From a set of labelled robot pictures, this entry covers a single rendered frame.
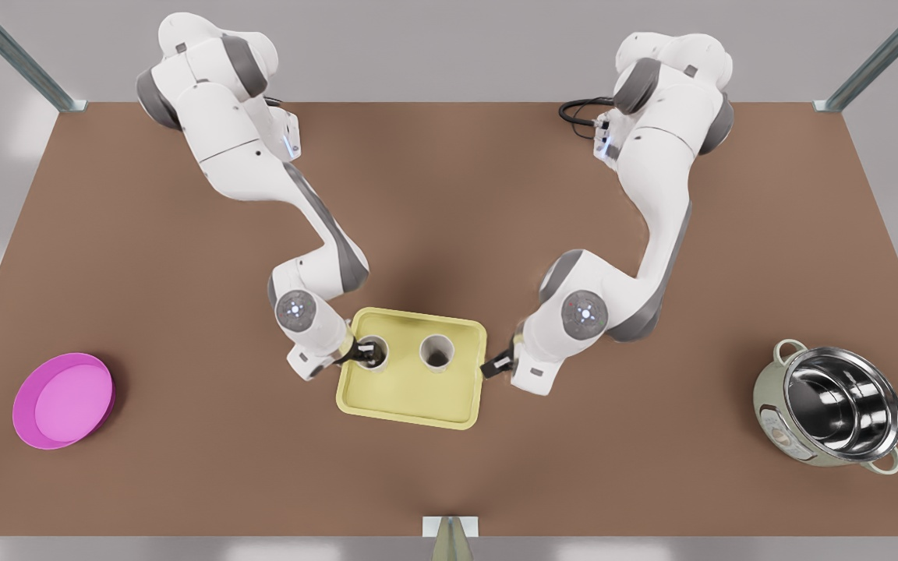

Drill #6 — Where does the steel pot with pale shell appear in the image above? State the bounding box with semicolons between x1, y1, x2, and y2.
752;339;898;475

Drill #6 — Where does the silver frame post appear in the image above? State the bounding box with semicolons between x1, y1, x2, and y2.
814;0;898;112
422;515;481;561
0;0;88;112

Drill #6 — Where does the pink round bowl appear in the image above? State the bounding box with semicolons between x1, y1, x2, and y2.
12;352;116;450

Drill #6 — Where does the white IKEA cup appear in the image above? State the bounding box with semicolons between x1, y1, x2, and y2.
353;335;390;373
419;334;457;373

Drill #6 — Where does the pale yellow tray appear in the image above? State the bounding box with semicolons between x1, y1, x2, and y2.
335;307;489;431

